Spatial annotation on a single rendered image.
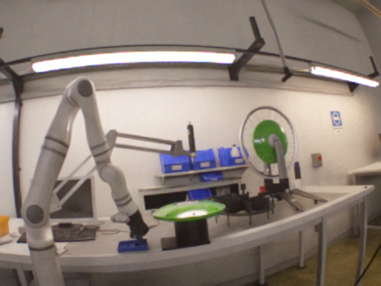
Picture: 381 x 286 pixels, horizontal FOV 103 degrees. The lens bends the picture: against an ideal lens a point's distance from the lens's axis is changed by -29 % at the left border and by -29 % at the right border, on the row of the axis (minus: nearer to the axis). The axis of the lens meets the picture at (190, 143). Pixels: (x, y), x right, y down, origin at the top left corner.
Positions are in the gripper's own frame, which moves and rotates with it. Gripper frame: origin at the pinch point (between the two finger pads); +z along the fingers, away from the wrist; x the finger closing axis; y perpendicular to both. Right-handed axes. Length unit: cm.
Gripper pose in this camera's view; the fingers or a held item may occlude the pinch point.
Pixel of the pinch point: (144, 246)
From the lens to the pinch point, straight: 94.4
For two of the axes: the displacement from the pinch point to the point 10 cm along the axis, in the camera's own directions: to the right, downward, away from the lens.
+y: 3.4, -3.9, 8.5
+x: -8.9, 1.6, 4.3
